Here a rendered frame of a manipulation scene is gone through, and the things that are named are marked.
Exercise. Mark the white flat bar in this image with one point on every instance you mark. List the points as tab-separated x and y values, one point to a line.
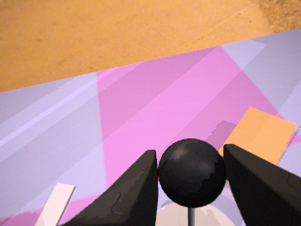
56	205

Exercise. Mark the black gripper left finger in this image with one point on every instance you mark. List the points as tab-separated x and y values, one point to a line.
131	200

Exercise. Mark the orange rectangular block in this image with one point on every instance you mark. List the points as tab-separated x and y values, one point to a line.
262	134

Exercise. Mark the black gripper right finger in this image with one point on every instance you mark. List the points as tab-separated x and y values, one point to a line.
265	194

